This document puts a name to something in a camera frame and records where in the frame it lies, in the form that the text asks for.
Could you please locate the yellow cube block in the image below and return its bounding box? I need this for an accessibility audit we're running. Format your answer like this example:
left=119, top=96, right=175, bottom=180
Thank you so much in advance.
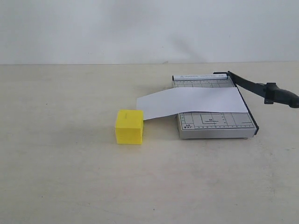
left=115, top=110, right=143, bottom=145

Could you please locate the white paper sheet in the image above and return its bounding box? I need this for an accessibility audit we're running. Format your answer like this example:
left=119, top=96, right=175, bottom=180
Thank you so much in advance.
left=136, top=87, right=248, bottom=120

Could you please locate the black cutter blade arm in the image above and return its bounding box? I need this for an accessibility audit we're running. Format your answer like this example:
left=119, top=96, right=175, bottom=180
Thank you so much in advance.
left=212, top=70, right=299, bottom=108

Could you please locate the grey paper cutter base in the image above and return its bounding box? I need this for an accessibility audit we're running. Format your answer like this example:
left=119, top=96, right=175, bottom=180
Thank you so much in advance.
left=172, top=72, right=259, bottom=139

